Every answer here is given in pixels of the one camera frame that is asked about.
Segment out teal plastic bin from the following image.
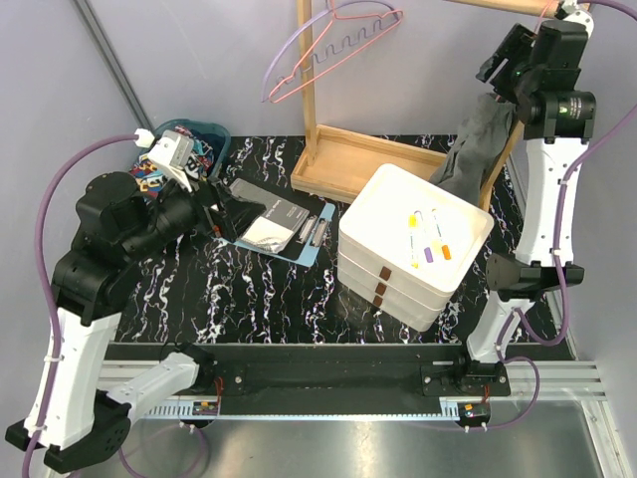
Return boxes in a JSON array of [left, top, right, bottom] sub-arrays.
[[154, 119, 231, 179]]

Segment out yellow cap marker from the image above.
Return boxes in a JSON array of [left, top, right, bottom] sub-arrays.
[[408, 211, 422, 269]]

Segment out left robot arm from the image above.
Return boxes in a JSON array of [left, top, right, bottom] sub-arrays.
[[6, 172, 265, 474]]

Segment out white stacked trays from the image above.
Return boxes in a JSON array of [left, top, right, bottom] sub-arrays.
[[337, 163, 494, 332]]

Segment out lavender plastic hanger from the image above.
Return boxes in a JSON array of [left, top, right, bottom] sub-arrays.
[[259, 0, 403, 104]]

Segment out purple cap marker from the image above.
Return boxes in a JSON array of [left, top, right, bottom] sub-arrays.
[[421, 213, 435, 264]]

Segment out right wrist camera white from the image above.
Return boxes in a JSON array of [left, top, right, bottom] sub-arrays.
[[554, 0, 594, 36]]

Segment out wooden clothes rack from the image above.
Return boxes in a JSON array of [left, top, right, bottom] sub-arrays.
[[292, 1, 546, 211]]

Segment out pink wire hanger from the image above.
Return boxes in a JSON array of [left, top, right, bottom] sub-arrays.
[[533, 0, 559, 33], [268, 0, 404, 106]]

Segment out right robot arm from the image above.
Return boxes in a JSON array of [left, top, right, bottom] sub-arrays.
[[446, 14, 596, 396]]

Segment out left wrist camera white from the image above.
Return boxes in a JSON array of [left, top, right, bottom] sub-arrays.
[[134, 128, 194, 192]]

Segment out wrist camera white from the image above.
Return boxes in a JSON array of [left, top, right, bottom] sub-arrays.
[[554, 0, 594, 36], [134, 128, 194, 192]]

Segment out grey shorts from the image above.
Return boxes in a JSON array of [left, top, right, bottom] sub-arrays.
[[428, 94, 515, 206]]

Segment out blue clipboard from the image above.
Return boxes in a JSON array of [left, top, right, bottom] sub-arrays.
[[233, 194, 335, 267]]

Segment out grey spiral notebook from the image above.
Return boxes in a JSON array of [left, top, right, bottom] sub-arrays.
[[230, 178, 310, 254]]

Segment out orange cap marker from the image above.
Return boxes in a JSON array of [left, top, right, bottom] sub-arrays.
[[431, 208, 452, 261]]

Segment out black marbled table mat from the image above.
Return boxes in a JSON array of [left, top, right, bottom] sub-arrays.
[[101, 134, 562, 346]]

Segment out colourful comic print shorts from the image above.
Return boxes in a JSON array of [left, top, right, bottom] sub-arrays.
[[130, 122, 226, 196]]

